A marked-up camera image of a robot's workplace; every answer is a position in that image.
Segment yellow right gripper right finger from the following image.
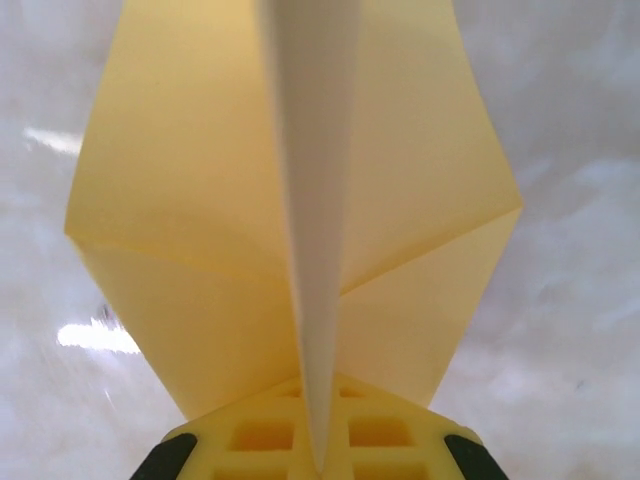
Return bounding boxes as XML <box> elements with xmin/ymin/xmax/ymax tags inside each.
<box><xmin>321</xmin><ymin>371</ymin><xmax>507</xmax><ymax>480</ymax></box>

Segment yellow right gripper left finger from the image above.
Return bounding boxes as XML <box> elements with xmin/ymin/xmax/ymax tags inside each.
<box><xmin>129</xmin><ymin>375</ymin><xmax>317</xmax><ymax>480</ymax></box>

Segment yellow cloth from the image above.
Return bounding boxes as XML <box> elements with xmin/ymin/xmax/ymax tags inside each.
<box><xmin>63</xmin><ymin>0</ymin><xmax>526</xmax><ymax>475</ymax></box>

